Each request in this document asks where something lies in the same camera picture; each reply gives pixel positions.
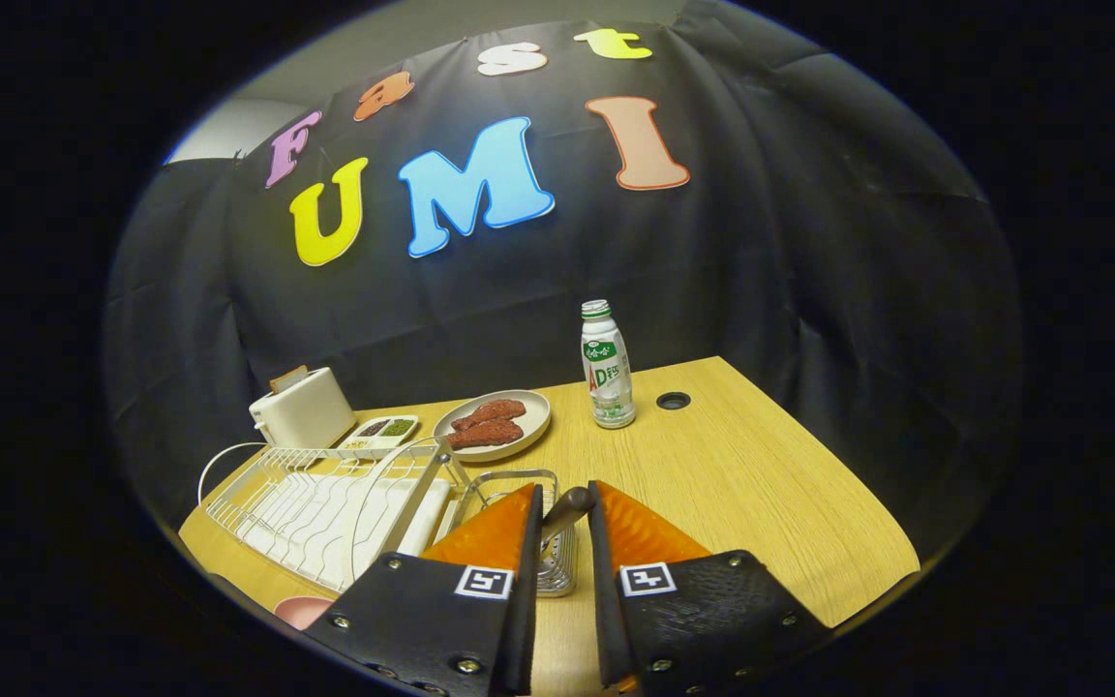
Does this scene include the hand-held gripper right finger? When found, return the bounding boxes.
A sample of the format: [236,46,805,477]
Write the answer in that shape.
[587,479,834,697]

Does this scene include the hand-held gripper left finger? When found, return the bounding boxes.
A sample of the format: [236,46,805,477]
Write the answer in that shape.
[304,482,545,697]

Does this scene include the metal wire basket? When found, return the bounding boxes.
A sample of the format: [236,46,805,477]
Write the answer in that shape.
[441,469,580,598]

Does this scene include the wooden handled spoon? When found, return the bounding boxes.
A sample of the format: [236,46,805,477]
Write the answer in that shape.
[538,486,597,558]

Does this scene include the white wire dish rack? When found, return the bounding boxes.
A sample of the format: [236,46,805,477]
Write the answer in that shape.
[197,436,469,593]

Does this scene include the pink plate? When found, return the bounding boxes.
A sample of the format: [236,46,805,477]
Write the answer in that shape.
[273,595,336,631]

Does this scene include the beige round plate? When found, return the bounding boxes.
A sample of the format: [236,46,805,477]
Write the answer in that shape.
[433,389,553,463]

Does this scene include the red meat piece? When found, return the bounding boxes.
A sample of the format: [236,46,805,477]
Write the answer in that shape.
[451,398,527,432]
[446,418,526,451]

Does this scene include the white ribbed drain tray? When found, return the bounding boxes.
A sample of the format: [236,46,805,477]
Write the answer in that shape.
[238,472,452,593]

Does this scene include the white drink bottle green cap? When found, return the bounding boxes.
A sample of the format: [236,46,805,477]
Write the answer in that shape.
[580,299,637,430]

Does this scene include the white divided bean tray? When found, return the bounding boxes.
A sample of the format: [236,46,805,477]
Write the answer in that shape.
[337,414,420,454]

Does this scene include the white toaster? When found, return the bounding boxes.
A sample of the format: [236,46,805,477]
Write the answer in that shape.
[249,366,357,449]

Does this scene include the black backdrop cloth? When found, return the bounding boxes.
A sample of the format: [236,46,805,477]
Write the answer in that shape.
[101,0,1023,562]

